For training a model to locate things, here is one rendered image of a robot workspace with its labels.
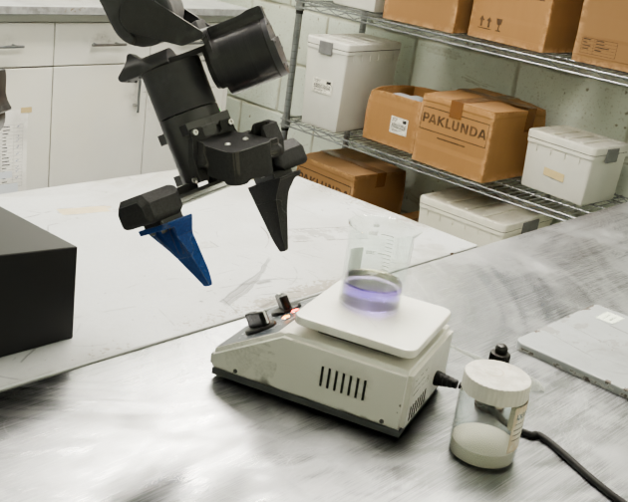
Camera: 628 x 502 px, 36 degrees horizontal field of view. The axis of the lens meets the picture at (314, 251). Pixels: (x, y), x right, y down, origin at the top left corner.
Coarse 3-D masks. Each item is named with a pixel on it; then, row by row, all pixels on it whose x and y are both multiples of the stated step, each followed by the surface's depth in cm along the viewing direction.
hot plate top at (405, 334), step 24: (336, 288) 96; (312, 312) 90; (336, 312) 90; (408, 312) 93; (432, 312) 93; (336, 336) 87; (360, 336) 86; (384, 336) 87; (408, 336) 88; (432, 336) 89
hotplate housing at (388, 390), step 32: (224, 352) 92; (256, 352) 91; (288, 352) 89; (320, 352) 88; (352, 352) 87; (384, 352) 88; (448, 352) 96; (256, 384) 92; (288, 384) 90; (320, 384) 89; (352, 384) 87; (384, 384) 86; (416, 384) 86; (448, 384) 92; (352, 416) 89; (384, 416) 87
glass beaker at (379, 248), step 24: (360, 216) 93; (384, 216) 93; (360, 240) 89; (384, 240) 88; (408, 240) 89; (360, 264) 89; (384, 264) 89; (408, 264) 91; (360, 288) 90; (384, 288) 90; (360, 312) 91; (384, 312) 91
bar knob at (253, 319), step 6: (252, 312) 94; (258, 312) 93; (264, 312) 93; (246, 318) 95; (252, 318) 94; (258, 318) 93; (264, 318) 93; (252, 324) 94; (258, 324) 93; (264, 324) 93; (270, 324) 93; (246, 330) 94; (252, 330) 93; (258, 330) 93; (264, 330) 93
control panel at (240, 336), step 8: (304, 304) 99; (280, 320) 95; (288, 320) 94; (272, 328) 93; (280, 328) 91; (232, 336) 96; (240, 336) 94; (248, 336) 93; (256, 336) 91; (224, 344) 93
